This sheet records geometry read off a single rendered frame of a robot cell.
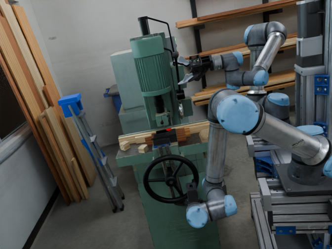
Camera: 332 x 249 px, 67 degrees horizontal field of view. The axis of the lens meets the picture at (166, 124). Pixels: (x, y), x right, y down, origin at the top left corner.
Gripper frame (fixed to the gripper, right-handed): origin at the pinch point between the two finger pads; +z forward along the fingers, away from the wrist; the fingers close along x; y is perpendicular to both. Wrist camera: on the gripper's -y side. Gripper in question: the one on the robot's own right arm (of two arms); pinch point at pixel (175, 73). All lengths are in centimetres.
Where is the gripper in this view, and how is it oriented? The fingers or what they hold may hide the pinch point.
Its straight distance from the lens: 137.3
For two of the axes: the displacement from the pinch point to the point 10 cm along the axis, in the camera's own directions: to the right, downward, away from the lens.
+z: -9.8, 1.8, 0.5
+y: -1.2, -4.1, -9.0
